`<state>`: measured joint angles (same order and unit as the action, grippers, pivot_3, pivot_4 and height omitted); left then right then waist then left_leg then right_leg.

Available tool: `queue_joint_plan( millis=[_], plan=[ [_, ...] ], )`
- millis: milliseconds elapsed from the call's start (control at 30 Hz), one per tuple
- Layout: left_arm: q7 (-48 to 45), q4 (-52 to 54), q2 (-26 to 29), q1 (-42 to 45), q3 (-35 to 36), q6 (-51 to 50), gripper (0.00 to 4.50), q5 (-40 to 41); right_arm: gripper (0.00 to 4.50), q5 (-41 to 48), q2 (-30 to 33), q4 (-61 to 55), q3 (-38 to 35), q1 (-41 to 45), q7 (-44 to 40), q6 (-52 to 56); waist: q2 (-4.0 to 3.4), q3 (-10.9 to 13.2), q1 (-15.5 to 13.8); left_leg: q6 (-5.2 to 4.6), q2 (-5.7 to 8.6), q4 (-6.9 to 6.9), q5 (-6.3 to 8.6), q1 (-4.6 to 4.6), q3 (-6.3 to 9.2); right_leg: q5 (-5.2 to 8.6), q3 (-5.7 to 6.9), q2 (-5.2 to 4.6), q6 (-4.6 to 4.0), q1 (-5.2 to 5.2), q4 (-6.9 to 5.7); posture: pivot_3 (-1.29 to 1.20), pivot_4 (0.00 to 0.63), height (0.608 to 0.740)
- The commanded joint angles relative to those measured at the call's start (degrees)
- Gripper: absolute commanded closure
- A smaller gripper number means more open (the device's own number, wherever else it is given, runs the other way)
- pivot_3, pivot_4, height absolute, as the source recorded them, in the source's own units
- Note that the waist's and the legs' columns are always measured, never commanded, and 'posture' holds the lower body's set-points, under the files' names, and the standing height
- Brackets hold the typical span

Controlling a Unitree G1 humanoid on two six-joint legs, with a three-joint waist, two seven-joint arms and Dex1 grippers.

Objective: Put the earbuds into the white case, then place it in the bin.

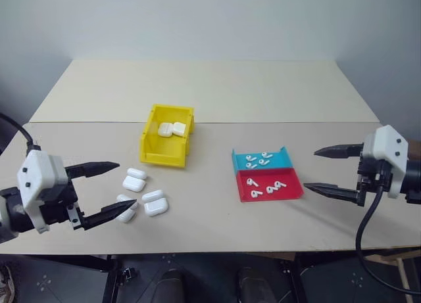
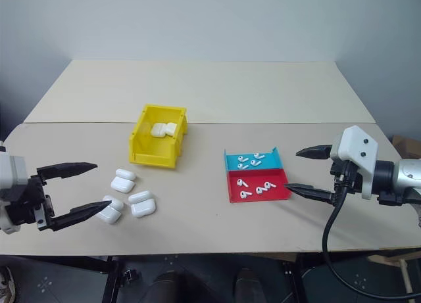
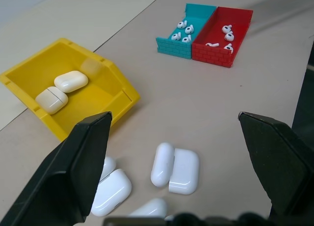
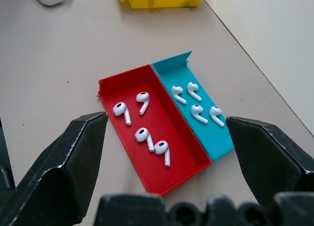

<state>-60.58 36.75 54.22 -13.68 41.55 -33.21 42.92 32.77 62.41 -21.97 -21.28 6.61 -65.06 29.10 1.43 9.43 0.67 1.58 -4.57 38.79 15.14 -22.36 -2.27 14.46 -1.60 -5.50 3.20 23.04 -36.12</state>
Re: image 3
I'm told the yellow plastic bin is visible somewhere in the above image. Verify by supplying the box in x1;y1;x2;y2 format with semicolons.
0;37;141;142

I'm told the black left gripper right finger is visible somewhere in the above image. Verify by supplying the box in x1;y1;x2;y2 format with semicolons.
237;111;314;216

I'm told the red brick-pattern tray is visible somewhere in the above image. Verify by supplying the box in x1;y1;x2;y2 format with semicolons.
191;6;254;69

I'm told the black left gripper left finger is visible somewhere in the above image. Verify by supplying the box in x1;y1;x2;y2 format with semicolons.
0;111;113;226

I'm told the teal brick-pattern tray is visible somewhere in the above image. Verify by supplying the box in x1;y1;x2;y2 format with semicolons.
156;3;217;60

